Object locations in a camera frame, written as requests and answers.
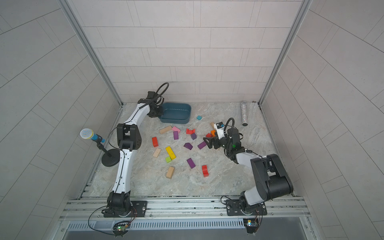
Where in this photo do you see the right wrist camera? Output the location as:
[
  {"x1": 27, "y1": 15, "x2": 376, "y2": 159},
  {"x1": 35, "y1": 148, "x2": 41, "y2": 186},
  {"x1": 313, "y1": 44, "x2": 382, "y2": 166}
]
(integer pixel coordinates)
[{"x1": 214, "y1": 122, "x2": 225, "y2": 140}]

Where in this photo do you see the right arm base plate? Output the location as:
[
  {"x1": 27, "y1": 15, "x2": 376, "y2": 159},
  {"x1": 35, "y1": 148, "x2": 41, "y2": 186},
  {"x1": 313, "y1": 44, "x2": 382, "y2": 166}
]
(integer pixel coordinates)
[{"x1": 226, "y1": 199, "x2": 268, "y2": 216}]

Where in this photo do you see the purple flat brick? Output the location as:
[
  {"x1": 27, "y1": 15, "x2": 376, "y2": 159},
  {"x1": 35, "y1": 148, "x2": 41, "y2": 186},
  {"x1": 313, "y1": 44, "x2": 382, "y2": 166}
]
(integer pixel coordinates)
[{"x1": 187, "y1": 158, "x2": 196, "y2": 169}]

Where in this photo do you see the red notched brick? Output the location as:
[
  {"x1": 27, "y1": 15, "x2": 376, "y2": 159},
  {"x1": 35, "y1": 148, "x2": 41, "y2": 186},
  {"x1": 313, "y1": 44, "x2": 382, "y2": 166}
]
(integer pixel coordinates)
[{"x1": 202, "y1": 165, "x2": 209, "y2": 178}]

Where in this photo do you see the microphone on black stand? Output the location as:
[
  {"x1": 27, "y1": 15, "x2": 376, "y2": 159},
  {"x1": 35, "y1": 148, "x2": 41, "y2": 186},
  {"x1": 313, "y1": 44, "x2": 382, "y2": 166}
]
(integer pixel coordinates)
[{"x1": 80, "y1": 129, "x2": 120, "y2": 167}]

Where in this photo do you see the natural wood brick front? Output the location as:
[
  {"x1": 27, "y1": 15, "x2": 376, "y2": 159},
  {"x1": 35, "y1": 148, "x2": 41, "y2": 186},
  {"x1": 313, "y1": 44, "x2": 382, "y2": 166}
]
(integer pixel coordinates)
[{"x1": 166, "y1": 167, "x2": 175, "y2": 179}]

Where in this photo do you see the purple wedge brick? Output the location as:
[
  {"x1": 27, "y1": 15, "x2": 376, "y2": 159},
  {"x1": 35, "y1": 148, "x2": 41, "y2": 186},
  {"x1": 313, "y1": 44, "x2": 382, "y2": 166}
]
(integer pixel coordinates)
[{"x1": 184, "y1": 143, "x2": 193, "y2": 150}]

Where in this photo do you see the red rectangular brick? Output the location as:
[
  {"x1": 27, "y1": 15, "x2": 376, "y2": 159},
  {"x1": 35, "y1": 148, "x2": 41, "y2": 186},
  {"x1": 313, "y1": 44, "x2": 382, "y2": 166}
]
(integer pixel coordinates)
[{"x1": 152, "y1": 137, "x2": 159, "y2": 148}]

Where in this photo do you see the left circuit board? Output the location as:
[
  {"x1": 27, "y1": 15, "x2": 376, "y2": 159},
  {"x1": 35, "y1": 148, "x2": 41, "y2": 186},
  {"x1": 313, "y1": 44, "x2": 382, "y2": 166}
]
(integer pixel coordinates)
[{"x1": 112, "y1": 221, "x2": 130, "y2": 237}]

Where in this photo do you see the teal storage bin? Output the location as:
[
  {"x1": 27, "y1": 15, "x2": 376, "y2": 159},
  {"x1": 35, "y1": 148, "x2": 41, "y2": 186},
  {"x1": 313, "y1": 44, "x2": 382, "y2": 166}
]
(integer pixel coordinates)
[{"x1": 159, "y1": 103, "x2": 192, "y2": 124}]

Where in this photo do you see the purple slanted brick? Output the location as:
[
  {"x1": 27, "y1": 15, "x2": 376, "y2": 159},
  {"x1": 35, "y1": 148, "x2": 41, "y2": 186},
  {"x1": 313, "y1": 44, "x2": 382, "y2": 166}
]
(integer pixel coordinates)
[{"x1": 198, "y1": 141, "x2": 207, "y2": 150}]

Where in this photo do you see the glittery silver cylinder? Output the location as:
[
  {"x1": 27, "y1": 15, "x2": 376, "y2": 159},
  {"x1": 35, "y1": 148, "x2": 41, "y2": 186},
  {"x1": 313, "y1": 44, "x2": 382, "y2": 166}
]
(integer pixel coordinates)
[{"x1": 241, "y1": 101, "x2": 248, "y2": 127}]

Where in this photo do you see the aluminium mounting rail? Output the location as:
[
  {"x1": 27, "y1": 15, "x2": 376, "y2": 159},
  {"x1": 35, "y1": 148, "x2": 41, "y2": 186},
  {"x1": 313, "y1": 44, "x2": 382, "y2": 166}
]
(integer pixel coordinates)
[{"x1": 59, "y1": 195, "x2": 311, "y2": 221}]

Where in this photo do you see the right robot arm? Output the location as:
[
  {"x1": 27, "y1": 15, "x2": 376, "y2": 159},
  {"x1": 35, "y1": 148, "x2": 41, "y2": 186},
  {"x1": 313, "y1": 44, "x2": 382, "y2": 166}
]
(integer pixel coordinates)
[{"x1": 204, "y1": 128, "x2": 294, "y2": 216}]

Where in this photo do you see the left black cable loop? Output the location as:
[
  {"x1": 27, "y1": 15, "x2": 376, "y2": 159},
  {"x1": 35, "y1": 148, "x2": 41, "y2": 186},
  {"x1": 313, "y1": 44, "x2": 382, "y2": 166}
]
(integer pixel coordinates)
[{"x1": 137, "y1": 82, "x2": 170, "y2": 110}]

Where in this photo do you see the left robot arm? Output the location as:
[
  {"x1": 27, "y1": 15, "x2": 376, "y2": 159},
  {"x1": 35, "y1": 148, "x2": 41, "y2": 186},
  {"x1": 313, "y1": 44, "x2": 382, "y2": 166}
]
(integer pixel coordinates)
[{"x1": 102, "y1": 97, "x2": 164, "y2": 218}]

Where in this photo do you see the right circuit board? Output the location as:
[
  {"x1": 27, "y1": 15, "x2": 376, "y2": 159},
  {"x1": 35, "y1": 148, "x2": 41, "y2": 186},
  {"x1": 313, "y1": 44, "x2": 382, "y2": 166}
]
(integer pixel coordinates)
[{"x1": 243, "y1": 218, "x2": 260, "y2": 234}]

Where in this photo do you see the pink brick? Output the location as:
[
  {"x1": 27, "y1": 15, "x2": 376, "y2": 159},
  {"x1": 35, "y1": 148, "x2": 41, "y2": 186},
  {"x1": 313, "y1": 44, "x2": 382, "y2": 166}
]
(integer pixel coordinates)
[{"x1": 172, "y1": 127, "x2": 181, "y2": 133}]

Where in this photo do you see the long natural wood brick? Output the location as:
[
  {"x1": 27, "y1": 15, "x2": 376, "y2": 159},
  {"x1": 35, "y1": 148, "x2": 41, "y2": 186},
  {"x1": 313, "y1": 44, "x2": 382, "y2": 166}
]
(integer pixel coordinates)
[{"x1": 159, "y1": 126, "x2": 173, "y2": 134}]

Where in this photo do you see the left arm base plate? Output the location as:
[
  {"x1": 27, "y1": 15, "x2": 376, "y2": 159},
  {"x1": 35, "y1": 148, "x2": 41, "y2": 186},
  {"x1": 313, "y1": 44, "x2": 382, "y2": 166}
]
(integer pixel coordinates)
[{"x1": 102, "y1": 201, "x2": 148, "y2": 218}]

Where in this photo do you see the circuit board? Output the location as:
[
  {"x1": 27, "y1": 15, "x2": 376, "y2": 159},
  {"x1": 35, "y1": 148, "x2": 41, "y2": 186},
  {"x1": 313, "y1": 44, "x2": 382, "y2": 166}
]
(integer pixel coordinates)
[
  {"x1": 112, "y1": 221, "x2": 130, "y2": 237},
  {"x1": 243, "y1": 218, "x2": 260, "y2": 234}
]

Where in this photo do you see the yellow long brick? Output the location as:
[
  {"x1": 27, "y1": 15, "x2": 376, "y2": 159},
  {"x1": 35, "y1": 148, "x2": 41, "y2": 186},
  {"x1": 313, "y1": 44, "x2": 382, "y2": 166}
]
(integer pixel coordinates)
[{"x1": 166, "y1": 147, "x2": 176, "y2": 161}]

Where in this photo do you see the natural wood brick left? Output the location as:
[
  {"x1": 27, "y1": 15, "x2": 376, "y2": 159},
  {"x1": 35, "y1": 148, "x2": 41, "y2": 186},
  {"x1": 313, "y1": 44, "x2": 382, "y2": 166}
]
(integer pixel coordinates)
[{"x1": 153, "y1": 148, "x2": 162, "y2": 158}]

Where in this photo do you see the red arch brick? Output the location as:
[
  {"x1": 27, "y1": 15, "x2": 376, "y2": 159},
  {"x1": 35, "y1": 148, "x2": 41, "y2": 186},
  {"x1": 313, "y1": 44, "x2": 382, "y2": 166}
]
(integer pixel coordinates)
[{"x1": 186, "y1": 129, "x2": 196, "y2": 135}]

